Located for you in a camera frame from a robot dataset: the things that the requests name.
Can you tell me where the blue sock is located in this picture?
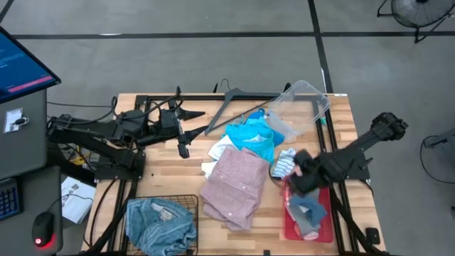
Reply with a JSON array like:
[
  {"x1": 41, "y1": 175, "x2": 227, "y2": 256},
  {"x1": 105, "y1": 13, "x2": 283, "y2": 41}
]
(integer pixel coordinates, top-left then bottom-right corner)
[{"x1": 289, "y1": 193, "x2": 328, "y2": 227}]

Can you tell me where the white paper sheet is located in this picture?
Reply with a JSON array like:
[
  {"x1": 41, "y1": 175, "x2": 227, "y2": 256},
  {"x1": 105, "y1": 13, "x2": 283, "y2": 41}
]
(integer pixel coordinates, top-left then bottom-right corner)
[{"x1": 60, "y1": 176, "x2": 97, "y2": 225}]

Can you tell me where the grey sock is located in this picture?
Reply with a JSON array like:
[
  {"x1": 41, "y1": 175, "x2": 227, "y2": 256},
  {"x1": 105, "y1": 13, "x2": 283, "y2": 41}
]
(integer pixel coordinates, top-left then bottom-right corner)
[{"x1": 287, "y1": 204, "x2": 320, "y2": 241}]

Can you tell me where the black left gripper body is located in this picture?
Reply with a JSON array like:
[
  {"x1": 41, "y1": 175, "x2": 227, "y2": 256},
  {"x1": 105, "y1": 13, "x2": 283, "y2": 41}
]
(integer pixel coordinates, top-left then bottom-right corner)
[{"x1": 156, "y1": 106, "x2": 191, "y2": 160}]

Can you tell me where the white label sticker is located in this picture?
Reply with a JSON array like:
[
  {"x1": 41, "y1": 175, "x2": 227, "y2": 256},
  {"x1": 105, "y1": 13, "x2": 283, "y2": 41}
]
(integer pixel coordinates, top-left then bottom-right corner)
[{"x1": 4, "y1": 107, "x2": 24, "y2": 134}]

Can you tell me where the black floor fan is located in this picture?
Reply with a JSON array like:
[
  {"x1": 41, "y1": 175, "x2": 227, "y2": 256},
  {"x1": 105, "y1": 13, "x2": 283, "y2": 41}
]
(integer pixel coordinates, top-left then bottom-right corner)
[{"x1": 376, "y1": 0, "x2": 455, "y2": 44}]

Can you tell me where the black clothes hanger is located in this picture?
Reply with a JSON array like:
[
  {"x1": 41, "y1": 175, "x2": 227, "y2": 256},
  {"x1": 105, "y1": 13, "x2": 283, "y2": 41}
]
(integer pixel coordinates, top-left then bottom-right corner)
[{"x1": 204, "y1": 78, "x2": 282, "y2": 137}]

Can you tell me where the computer monitor with blue screen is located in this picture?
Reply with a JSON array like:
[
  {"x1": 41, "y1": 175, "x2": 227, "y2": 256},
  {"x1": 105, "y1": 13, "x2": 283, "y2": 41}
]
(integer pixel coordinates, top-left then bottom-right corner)
[{"x1": 0, "y1": 26, "x2": 62, "y2": 105}]

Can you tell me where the red plastic bin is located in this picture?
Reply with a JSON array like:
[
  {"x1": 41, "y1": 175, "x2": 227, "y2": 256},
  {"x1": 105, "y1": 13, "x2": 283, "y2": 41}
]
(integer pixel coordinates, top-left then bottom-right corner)
[{"x1": 282, "y1": 179, "x2": 334, "y2": 244}]

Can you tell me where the black cable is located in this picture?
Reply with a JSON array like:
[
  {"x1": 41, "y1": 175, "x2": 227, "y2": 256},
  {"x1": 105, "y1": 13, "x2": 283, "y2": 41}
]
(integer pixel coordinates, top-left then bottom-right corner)
[{"x1": 46, "y1": 95, "x2": 119, "y2": 109}]

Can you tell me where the blue striped shirt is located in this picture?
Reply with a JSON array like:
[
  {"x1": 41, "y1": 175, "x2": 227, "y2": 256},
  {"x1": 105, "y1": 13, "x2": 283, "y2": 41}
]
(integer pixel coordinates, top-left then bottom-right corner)
[{"x1": 124, "y1": 197, "x2": 198, "y2": 256}]

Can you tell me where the white striped sock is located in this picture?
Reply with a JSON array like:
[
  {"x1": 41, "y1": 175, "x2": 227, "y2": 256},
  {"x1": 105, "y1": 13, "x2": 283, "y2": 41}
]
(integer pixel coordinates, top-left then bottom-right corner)
[{"x1": 270, "y1": 147, "x2": 297, "y2": 179}]

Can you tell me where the white cloth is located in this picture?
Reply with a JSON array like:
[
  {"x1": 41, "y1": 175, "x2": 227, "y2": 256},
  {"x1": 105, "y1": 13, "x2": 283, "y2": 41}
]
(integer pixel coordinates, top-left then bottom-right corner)
[{"x1": 200, "y1": 134, "x2": 240, "y2": 180}]

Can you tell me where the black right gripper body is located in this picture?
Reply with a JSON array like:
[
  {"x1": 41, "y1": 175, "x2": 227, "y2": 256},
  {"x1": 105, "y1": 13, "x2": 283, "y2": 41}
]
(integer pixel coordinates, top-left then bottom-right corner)
[{"x1": 293, "y1": 149, "x2": 333, "y2": 188}]

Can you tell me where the black computer mouse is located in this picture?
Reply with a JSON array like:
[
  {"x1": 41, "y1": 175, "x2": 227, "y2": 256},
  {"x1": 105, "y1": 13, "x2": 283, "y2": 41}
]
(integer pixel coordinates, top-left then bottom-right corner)
[{"x1": 31, "y1": 211, "x2": 56, "y2": 249}]

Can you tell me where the black wire basket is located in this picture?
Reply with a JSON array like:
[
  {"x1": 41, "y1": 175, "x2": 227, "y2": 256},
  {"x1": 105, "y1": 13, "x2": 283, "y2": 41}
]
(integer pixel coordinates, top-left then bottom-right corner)
[{"x1": 119, "y1": 193, "x2": 200, "y2": 256}]

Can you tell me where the grey cabinet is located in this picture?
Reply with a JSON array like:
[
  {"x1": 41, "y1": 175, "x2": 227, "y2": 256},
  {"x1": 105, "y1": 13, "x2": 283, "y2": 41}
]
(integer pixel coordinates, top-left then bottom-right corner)
[{"x1": 0, "y1": 88, "x2": 49, "y2": 181}]

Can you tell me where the black keyboard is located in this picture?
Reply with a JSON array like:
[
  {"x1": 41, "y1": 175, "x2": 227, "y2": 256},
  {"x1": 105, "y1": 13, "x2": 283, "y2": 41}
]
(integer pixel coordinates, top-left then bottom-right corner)
[{"x1": 0, "y1": 177, "x2": 21, "y2": 221}]

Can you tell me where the pink woven shirt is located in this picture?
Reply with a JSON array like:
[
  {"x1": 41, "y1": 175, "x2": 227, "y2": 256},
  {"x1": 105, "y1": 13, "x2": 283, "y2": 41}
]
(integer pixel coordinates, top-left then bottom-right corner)
[{"x1": 199, "y1": 146, "x2": 271, "y2": 231}]

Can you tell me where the turquoise cloth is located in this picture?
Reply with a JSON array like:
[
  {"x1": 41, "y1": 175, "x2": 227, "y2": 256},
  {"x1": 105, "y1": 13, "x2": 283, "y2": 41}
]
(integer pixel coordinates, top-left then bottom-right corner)
[{"x1": 222, "y1": 108, "x2": 286, "y2": 165}]

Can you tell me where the clear plastic box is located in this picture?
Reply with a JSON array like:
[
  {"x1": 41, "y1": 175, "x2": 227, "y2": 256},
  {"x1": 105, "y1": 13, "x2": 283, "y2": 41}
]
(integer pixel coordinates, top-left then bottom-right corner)
[{"x1": 267, "y1": 80, "x2": 331, "y2": 142}]

